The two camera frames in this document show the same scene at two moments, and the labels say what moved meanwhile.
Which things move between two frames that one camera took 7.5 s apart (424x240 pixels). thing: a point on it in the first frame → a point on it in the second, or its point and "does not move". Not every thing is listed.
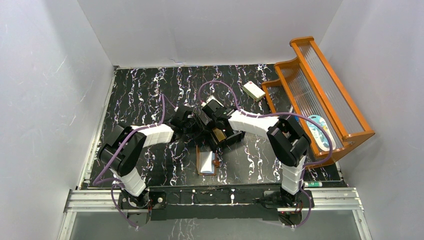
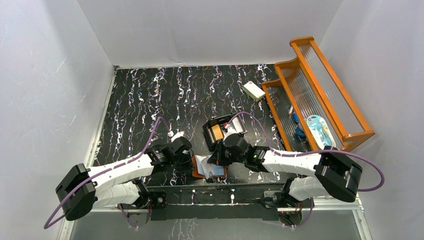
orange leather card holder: x=206 y=162 → x=195 y=170
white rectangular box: x=253 y=91 does not move
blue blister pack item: x=318 y=134 does not move
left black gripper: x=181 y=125 → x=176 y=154
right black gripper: x=226 y=108 → x=217 y=157
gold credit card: x=219 y=134 does not move
